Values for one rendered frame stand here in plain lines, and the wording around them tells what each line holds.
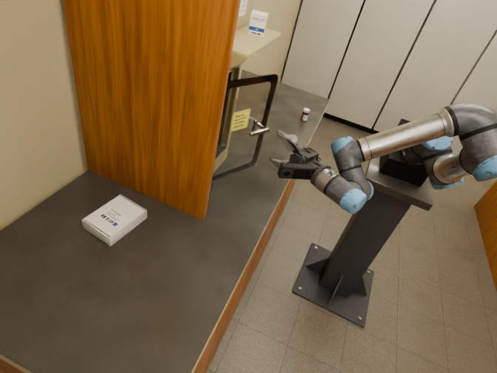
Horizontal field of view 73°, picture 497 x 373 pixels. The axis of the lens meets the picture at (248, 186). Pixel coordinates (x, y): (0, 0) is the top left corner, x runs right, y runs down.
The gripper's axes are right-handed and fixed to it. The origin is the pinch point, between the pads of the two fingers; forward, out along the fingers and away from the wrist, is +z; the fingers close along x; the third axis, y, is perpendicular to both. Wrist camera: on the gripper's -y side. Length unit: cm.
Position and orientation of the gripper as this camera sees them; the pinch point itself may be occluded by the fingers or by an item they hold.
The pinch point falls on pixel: (273, 146)
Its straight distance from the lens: 116.6
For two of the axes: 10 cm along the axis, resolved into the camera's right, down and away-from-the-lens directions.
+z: -6.5, -5.8, 4.9
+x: 1.9, -7.5, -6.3
